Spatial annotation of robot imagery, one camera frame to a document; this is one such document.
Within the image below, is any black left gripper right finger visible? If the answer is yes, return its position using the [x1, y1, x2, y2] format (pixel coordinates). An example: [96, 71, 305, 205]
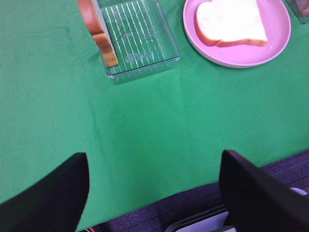
[219, 150, 309, 232]

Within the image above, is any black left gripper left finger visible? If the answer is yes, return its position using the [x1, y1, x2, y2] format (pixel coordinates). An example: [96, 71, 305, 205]
[0, 153, 90, 232]

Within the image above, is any bread slice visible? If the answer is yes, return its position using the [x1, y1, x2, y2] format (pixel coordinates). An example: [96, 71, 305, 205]
[77, 0, 118, 67]
[194, 0, 268, 47]

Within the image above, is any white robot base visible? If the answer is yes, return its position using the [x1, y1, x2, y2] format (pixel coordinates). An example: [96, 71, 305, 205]
[165, 205, 238, 232]

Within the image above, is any green tablecloth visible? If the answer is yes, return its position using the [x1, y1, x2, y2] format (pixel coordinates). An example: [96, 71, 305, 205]
[0, 0, 309, 229]

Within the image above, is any pink round plate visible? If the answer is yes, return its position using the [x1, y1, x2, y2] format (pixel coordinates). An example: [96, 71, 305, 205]
[183, 0, 291, 68]

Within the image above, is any left clear plastic container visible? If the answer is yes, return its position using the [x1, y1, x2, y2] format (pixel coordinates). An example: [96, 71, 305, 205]
[98, 0, 180, 84]

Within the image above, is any clear plastic container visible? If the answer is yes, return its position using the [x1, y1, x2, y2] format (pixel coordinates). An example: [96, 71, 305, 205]
[286, 0, 309, 24]
[98, 0, 180, 84]

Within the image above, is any right clear plastic container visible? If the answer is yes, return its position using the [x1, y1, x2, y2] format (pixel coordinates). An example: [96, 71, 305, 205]
[286, 0, 309, 24]

